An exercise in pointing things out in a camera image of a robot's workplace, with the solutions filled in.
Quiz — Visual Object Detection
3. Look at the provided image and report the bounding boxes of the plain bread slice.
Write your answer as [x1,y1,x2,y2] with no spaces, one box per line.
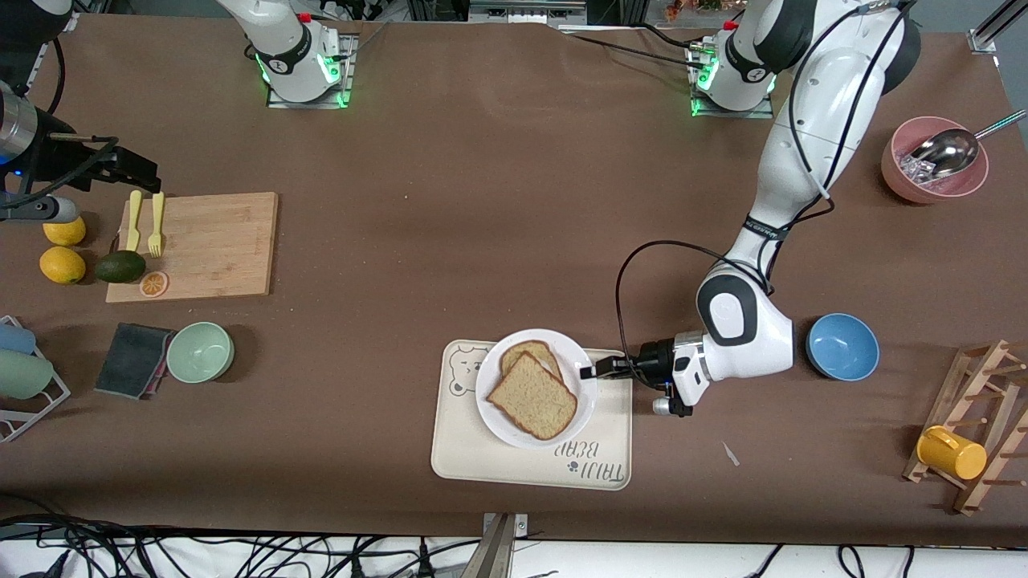
[486,351,579,442]

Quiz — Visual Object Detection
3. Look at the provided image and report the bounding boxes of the round white plate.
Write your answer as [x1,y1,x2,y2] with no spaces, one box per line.
[475,328,599,450]

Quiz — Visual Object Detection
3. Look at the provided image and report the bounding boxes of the pale yellow plastic fork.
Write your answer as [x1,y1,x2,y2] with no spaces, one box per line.
[148,190,166,258]

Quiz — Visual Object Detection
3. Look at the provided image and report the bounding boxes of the yellow lemon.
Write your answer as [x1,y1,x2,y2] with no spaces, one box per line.
[42,217,88,247]
[39,246,88,286]

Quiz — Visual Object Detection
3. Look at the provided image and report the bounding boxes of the dark green avocado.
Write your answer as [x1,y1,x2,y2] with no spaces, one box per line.
[96,250,149,284]

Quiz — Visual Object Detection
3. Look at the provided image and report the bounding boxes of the bamboo cutting board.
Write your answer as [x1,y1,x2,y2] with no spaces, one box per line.
[106,191,279,304]

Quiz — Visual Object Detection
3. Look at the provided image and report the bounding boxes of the cream tray with bear print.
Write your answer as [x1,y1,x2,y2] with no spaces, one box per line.
[430,340,634,491]

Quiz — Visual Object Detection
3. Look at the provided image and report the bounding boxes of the blue bowl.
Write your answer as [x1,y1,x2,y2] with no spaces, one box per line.
[806,313,881,382]

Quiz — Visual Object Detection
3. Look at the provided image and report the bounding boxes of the light blue cup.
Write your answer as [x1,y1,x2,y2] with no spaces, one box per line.
[0,323,38,356]

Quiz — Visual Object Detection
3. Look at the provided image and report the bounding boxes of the dark grey folded cloth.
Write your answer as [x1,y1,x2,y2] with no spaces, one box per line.
[94,323,176,401]

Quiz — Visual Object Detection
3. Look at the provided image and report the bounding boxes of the pale green bowl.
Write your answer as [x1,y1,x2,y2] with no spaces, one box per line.
[166,321,236,384]

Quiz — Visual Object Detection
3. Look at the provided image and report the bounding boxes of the sage green cup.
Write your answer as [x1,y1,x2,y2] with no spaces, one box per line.
[0,349,55,401]

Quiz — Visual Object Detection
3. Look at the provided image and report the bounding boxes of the pink bowl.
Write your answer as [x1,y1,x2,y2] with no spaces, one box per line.
[880,116,990,206]

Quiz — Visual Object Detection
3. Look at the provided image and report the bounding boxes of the yellow cup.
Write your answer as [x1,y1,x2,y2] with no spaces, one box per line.
[916,425,989,481]

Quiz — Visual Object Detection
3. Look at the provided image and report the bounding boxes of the clear ice cubes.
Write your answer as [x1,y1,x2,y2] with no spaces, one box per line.
[898,153,936,187]

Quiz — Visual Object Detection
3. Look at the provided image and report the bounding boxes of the wooden peg rack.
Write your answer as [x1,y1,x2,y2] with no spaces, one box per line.
[902,340,1028,516]

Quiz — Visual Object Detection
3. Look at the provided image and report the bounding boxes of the metal scoop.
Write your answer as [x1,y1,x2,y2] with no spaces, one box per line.
[908,108,1028,181]

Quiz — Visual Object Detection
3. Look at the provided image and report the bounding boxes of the aluminium table corner bar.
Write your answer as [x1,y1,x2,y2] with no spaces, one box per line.
[968,0,1028,55]

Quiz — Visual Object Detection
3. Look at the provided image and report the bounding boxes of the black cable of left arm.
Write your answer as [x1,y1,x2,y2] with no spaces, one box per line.
[615,0,916,378]

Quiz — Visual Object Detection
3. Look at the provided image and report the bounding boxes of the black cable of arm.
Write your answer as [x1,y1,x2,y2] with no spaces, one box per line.
[0,36,121,211]
[615,0,916,378]

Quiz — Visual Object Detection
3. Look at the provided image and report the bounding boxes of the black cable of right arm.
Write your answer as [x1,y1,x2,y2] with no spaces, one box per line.
[0,36,121,211]

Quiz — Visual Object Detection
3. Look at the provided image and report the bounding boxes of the metal base plate of right arm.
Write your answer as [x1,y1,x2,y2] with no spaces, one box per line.
[267,32,356,109]

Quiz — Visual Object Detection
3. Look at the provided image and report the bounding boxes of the metal clamp bracket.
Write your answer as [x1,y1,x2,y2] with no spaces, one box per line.
[462,512,529,578]

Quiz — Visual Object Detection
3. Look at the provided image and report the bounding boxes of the white wire cup rack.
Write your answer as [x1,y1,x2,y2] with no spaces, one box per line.
[0,315,71,444]

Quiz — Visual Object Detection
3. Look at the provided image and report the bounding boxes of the metal base plate of left arm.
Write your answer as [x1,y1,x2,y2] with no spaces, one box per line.
[689,40,776,120]

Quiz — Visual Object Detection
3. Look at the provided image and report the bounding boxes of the black cable across table edge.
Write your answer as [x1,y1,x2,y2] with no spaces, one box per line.
[554,24,712,71]

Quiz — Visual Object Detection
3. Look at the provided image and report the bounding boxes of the black floor cable tangle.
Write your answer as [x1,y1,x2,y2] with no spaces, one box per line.
[0,514,483,578]

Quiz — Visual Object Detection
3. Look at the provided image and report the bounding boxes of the aluminium frame profile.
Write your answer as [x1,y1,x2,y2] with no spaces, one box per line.
[468,0,589,26]

